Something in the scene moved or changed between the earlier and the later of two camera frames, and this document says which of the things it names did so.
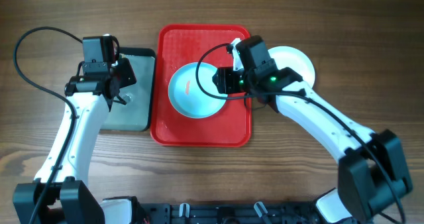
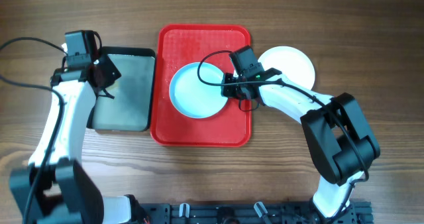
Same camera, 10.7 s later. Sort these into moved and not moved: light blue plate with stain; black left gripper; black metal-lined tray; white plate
Moved: black left gripper
Not moved: white plate; black metal-lined tray; light blue plate with stain
